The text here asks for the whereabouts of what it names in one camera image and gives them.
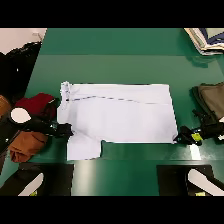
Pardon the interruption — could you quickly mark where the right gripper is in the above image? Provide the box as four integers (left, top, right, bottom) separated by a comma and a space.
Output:
173, 125, 203, 146

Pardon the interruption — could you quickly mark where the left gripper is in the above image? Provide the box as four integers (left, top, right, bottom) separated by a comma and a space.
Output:
53, 122, 75, 139

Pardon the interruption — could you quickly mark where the white shirt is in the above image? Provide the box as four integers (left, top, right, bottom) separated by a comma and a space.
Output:
56, 80, 179, 162

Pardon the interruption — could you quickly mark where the red garment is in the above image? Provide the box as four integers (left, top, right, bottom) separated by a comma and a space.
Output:
14, 92, 61, 120

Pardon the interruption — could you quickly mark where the brown garment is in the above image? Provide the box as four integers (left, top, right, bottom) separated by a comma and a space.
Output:
8, 130, 50, 163

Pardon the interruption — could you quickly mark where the olive garment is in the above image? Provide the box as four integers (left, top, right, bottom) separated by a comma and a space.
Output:
191, 81, 224, 122

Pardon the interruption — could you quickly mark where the orange-brown garment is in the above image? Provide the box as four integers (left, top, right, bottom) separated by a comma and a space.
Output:
0, 94, 13, 118

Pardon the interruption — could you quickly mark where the black garment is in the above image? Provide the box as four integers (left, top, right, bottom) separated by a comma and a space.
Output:
0, 41, 43, 105

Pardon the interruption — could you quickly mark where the cream folded garment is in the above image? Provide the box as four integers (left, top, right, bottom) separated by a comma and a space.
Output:
183, 28, 224, 56

